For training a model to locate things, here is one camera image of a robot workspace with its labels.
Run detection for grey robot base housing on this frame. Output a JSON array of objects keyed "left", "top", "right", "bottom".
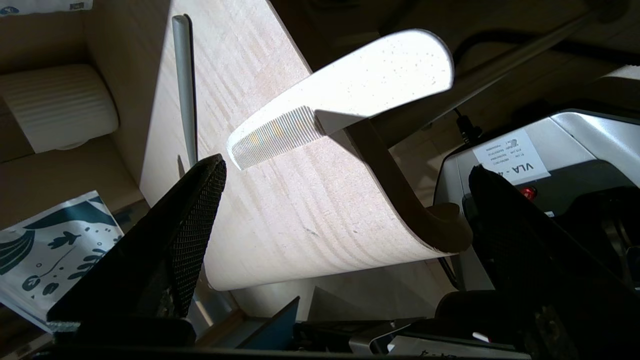
[{"left": 432, "top": 65, "right": 640, "bottom": 291}]

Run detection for white ribbed ceramic mug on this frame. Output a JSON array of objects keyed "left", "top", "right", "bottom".
[{"left": 0, "top": 64, "right": 120, "bottom": 154}]

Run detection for beige wooden shelf cabinet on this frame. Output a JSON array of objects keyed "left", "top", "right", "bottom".
[{"left": 0, "top": 0, "right": 473, "bottom": 360}]

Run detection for grey toothbrush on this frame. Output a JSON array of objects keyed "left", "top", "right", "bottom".
[{"left": 171, "top": 14, "right": 198, "bottom": 168}]

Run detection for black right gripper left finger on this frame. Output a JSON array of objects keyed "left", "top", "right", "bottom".
[{"left": 47, "top": 154, "right": 227, "bottom": 333}]

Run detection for white floral zip pouch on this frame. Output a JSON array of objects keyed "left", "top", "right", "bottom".
[{"left": 0, "top": 190, "right": 125, "bottom": 333}]

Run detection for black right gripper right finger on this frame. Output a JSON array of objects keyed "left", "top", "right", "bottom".
[{"left": 467, "top": 164, "right": 640, "bottom": 360}]

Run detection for white plastic comb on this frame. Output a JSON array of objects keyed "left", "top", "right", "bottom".
[{"left": 226, "top": 28, "right": 455, "bottom": 171}]

